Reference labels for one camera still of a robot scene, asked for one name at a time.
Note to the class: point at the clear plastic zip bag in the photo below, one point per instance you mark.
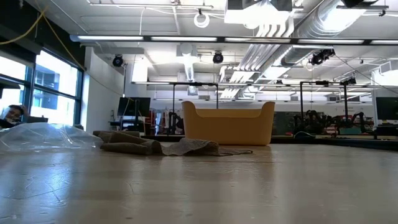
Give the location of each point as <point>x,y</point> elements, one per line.
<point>46,137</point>

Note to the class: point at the yellow plastic basket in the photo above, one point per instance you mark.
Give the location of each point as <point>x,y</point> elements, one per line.
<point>228,130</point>

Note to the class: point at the round black ceiling spotlight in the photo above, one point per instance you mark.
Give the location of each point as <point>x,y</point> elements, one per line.
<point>117,61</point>
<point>218,58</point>

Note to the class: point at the black computer monitor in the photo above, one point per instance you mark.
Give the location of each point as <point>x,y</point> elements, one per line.
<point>133,106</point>
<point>387,109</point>

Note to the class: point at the long ceiling light strip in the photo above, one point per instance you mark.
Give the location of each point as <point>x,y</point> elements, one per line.
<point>109,38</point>

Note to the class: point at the person's head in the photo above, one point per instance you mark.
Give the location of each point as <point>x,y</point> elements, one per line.
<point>12,114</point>

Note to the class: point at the black metal camera stand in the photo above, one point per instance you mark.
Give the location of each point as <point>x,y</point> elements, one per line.
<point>323,83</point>
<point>195,84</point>

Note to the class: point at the black metal table frame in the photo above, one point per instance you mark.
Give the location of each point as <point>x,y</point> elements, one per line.
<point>342,143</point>

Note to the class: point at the window with dark frame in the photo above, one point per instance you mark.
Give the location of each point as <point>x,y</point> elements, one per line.
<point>56,74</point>

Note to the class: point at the silver ventilation duct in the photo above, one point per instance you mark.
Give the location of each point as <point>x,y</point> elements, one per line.
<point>326,21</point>

